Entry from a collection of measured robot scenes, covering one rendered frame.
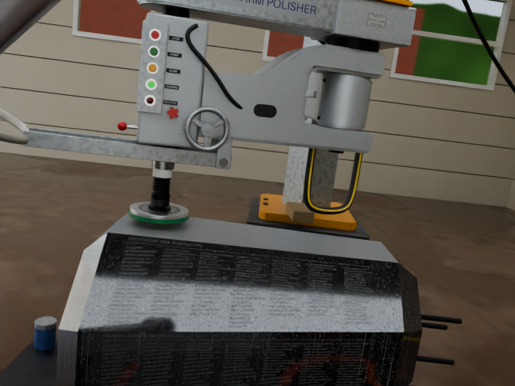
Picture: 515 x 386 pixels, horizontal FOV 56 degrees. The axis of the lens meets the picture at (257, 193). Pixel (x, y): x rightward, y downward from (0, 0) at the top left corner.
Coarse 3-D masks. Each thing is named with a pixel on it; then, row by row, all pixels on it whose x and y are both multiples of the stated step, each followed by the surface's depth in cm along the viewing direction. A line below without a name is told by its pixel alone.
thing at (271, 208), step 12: (264, 204) 255; (276, 204) 259; (336, 204) 279; (264, 216) 239; (276, 216) 239; (288, 216) 239; (324, 216) 246; (336, 216) 250; (348, 216) 253; (336, 228) 239; (348, 228) 239
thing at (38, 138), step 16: (32, 128) 167; (32, 144) 158; (48, 144) 159; (64, 144) 160; (80, 144) 161; (96, 144) 162; (112, 144) 164; (128, 144) 165; (144, 144) 177; (160, 160) 169; (176, 160) 170; (192, 160) 172; (208, 160) 173; (224, 160) 171
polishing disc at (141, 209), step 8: (136, 208) 174; (144, 208) 176; (176, 208) 182; (184, 208) 183; (144, 216) 169; (152, 216) 168; (160, 216) 169; (168, 216) 170; (176, 216) 172; (184, 216) 175
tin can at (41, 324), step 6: (42, 318) 238; (48, 318) 239; (54, 318) 240; (36, 324) 233; (42, 324) 233; (48, 324) 233; (54, 324) 235; (36, 330) 233; (42, 330) 232; (48, 330) 233; (54, 330) 236; (36, 336) 233; (42, 336) 233; (48, 336) 234; (54, 336) 237; (36, 342) 234; (42, 342) 233; (48, 342) 235; (54, 342) 238; (36, 348) 234; (42, 348) 234; (48, 348) 235
